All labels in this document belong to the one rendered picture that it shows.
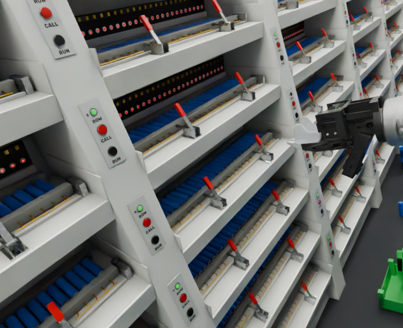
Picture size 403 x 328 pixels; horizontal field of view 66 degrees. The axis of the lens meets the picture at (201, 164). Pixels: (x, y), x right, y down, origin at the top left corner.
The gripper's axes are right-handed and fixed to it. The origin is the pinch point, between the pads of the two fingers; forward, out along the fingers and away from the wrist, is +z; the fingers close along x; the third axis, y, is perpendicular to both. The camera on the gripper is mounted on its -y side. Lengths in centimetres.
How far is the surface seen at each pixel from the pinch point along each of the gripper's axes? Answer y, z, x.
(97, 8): 47, 34, 11
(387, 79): -31, 19, -170
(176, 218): -6.8, 22.9, 23.6
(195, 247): -12.7, 17.0, 26.0
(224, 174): -6.1, 22.8, 2.1
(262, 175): -11.6, 16.6, -6.6
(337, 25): 17, 18, -100
